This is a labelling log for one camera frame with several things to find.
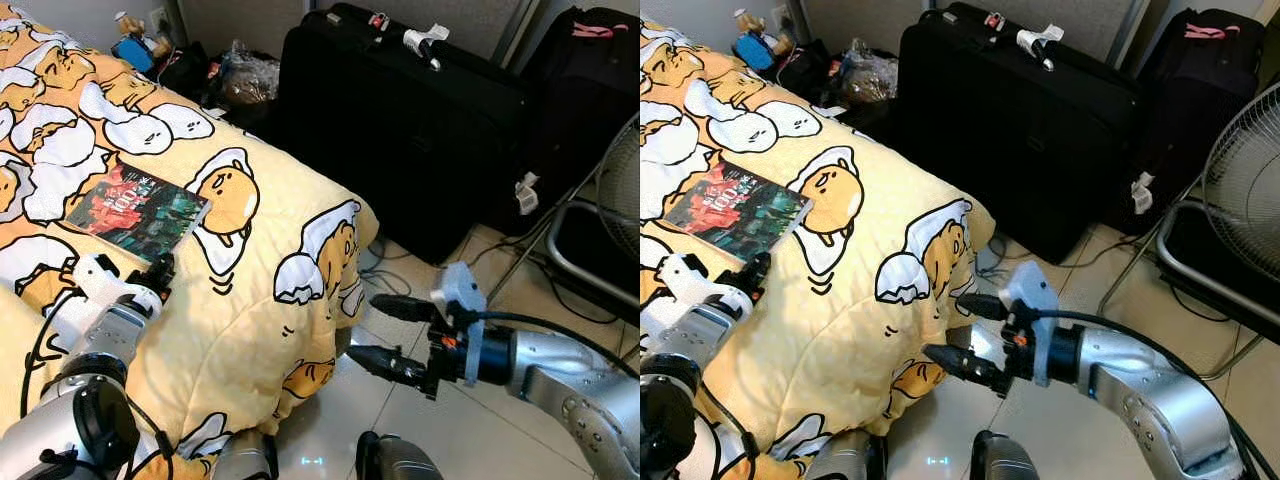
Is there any black backpack pink strap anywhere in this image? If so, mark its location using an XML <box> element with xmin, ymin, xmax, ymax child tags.
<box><xmin>520</xmin><ymin>5</ymin><xmax>641</xmax><ymax>231</ymax></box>
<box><xmin>1130</xmin><ymin>8</ymin><xmax>1266</xmax><ymax>231</ymax></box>

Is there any grey robot leg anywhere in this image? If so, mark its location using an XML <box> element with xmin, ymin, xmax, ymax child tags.
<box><xmin>357</xmin><ymin>432</ymin><xmax>446</xmax><ymax>480</ymax></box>
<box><xmin>805</xmin><ymin>432</ymin><xmax>886</xmax><ymax>480</ymax></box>
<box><xmin>968</xmin><ymin>430</ymin><xmax>1041</xmax><ymax>480</ymax></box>
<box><xmin>210</xmin><ymin>432</ymin><xmax>279</xmax><ymax>480</ymax></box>

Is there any blue stuffed toy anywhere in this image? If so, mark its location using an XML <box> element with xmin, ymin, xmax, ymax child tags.
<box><xmin>112</xmin><ymin>10</ymin><xmax>173</xmax><ymax>73</ymax></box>
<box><xmin>733</xmin><ymin>8</ymin><xmax>791</xmax><ymax>73</ymax></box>

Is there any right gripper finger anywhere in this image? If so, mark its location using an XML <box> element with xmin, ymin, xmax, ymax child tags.
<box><xmin>955</xmin><ymin>292</ymin><xmax>1013</xmax><ymax>323</ymax></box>
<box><xmin>345</xmin><ymin>344</ymin><xmax>437</xmax><ymax>399</ymax></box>
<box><xmin>921</xmin><ymin>343</ymin><xmax>1011</xmax><ymax>399</ymax></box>
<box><xmin>369</xmin><ymin>293</ymin><xmax>439</xmax><ymax>324</ymax></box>

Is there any colourful red green book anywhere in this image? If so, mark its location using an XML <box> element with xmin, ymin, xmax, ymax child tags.
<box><xmin>62</xmin><ymin>160</ymin><xmax>213</xmax><ymax>266</ymax></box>
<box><xmin>662</xmin><ymin>160</ymin><xmax>813</xmax><ymax>266</ymax></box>

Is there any grey robot left leg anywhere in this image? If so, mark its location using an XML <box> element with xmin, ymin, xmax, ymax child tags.
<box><xmin>210</xmin><ymin>432</ymin><xmax>279</xmax><ymax>480</ymax></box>
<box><xmin>805</xmin><ymin>432</ymin><xmax>886</xmax><ymax>480</ymax></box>

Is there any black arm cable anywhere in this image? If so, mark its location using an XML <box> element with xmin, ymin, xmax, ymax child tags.
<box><xmin>20</xmin><ymin>288</ymin><xmax>176</xmax><ymax>480</ymax></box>
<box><xmin>700</xmin><ymin>385</ymin><xmax>761</xmax><ymax>480</ymax></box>
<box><xmin>470</xmin><ymin>310</ymin><xmax>641</xmax><ymax>381</ymax></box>
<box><xmin>1045</xmin><ymin>310</ymin><xmax>1280</xmax><ymax>480</ymax></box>

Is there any large black suitcase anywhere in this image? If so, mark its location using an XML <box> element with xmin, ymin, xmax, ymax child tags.
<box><xmin>275</xmin><ymin>3</ymin><xmax>536</xmax><ymax>266</ymax></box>
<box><xmin>895</xmin><ymin>3</ymin><xmax>1146</xmax><ymax>266</ymax></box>

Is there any standing electric fan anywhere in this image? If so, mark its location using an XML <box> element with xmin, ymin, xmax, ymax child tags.
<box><xmin>490</xmin><ymin>110</ymin><xmax>641</xmax><ymax>323</ymax></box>
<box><xmin>1095</xmin><ymin>80</ymin><xmax>1280</xmax><ymax>381</ymax></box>

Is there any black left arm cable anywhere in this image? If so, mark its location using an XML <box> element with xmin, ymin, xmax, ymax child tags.
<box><xmin>20</xmin><ymin>288</ymin><xmax>176</xmax><ymax>480</ymax></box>
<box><xmin>700</xmin><ymin>385</ymin><xmax>761</xmax><ymax>480</ymax></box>

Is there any black floor cable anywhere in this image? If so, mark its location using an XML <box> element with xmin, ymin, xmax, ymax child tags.
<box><xmin>358</xmin><ymin>238</ymin><xmax>471</xmax><ymax>301</ymax></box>
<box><xmin>975</xmin><ymin>235</ymin><xmax>1101</xmax><ymax>301</ymax></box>

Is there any grey robot right leg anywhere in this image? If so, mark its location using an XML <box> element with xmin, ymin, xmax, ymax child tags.
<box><xmin>968</xmin><ymin>430</ymin><xmax>1041</xmax><ymax>480</ymax></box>
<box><xmin>357</xmin><ymin>432</ymin><xmax>446</xmax><ymax>480</ymax></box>

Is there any clear plastic snack bag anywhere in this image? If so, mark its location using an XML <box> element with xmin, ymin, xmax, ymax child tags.
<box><xmin>840</xmin><ymin>38</ymin><xmax>901</xmax><ymax>106</ymax></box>
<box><xmin>215</xmin><ymin>40</ymin><xmax>281</xmax><ymax>106</ymax></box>

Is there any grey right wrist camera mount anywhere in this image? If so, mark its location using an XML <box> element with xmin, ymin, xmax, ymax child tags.
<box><xmin>997</xmin><ymin>260</ymin><xmax>1059</xmax><ymax>386</ymax></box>
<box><xmin>432</xmin><ymin>262</ymin><xmax>488</xmax><ymax>386</ymax></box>

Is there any small black bag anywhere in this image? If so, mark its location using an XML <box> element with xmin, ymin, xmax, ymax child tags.
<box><xmin>160</xmin><ymin>42</ymin><xmax>216</xmax><ymax>101</ymax></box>
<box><xmin>778</xmin><ymin>40</ymin><xmax>841</xmax><ymax>101</ymax></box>

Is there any yellow cartoon egg blanket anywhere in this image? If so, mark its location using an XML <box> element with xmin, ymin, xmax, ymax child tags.
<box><xmin>0</xmin><ymin>5</ymin><xmax>381</xmax><ymax>480</ymax></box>
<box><xmin>640</xmin><ymin>20</ymin><xmax>996</xmax><ymax>480</ymax></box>

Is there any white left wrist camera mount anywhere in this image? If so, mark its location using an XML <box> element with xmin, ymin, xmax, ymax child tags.
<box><xmin>70</xmin><ymin>253</ymin><xmax>163</xmax><ymax>321</ymax></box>
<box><xmin>655</xmin><ymin>253</ymin><xmax>751</xmax><ymax>321</ymax></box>

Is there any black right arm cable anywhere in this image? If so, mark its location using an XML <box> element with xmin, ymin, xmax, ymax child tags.
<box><xmin>1045</xmin><ymin>310</ymin><xmax>1280</xmax><ymax>480</ymax></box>
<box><xmin>470</xmin><ymin>310</ymin><xmax>641</xmax><ymax>381</ymax></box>

